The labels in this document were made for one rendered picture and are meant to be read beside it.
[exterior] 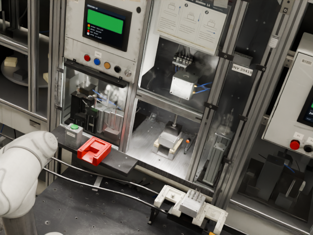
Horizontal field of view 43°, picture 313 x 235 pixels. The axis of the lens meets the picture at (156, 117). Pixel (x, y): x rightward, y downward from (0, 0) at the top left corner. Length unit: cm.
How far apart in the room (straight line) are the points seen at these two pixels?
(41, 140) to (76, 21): 88
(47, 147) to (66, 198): 100
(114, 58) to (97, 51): 10
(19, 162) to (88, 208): 105
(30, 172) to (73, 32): 100
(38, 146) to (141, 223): 105
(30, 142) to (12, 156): 9
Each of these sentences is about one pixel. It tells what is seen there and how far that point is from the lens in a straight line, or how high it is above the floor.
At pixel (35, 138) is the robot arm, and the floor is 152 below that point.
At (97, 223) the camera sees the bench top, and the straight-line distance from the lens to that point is 221.
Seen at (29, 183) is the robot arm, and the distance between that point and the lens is 129.
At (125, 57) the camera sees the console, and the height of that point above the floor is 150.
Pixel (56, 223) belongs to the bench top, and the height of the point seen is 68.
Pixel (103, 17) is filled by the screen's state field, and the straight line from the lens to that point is 196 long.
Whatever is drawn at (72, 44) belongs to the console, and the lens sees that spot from 214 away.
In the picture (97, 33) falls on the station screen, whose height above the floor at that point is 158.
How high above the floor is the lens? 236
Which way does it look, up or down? 34 degrees down
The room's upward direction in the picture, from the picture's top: 12 degrees clockwise
